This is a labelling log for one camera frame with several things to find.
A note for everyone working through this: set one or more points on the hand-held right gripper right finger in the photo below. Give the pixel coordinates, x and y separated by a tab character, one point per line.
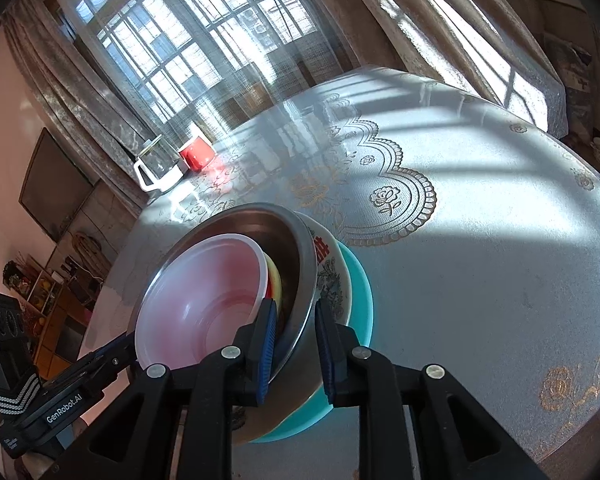
327	360

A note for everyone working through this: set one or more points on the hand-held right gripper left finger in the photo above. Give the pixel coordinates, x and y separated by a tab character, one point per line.
265	355

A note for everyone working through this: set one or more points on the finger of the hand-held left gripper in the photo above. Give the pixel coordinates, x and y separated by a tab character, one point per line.
112	360

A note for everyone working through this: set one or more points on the yellow plastic bowl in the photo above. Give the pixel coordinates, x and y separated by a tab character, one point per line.
275	280

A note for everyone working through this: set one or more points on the teal round plate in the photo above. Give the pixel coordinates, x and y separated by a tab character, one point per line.
360	290

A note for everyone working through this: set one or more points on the large white printed plate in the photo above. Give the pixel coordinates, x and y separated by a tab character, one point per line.
332	270

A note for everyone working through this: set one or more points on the red plastic bowl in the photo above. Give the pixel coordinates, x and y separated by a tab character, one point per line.
200	290

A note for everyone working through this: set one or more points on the stainless steel bowl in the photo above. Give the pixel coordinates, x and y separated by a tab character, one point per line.
285	240

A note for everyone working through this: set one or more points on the wooden shelf cabinet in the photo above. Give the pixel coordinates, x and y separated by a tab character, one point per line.
60	310

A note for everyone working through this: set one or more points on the coiled wicker ornament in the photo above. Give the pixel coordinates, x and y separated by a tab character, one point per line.
87	249

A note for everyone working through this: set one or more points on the white glass electric kettle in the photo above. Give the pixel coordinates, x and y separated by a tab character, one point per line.
157	167

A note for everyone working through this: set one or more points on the red mug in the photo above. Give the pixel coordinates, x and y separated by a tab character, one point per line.
197	155

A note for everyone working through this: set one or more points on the grey velvet curtain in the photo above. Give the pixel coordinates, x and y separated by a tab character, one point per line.
455	35
70	105

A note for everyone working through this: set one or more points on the sheer white curtain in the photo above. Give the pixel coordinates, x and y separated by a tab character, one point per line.
260	85

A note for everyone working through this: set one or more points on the grid paned window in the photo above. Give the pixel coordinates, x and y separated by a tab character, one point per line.
195	35

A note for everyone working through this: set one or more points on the dark wall-mounted television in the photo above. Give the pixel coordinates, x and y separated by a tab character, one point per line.
55	185

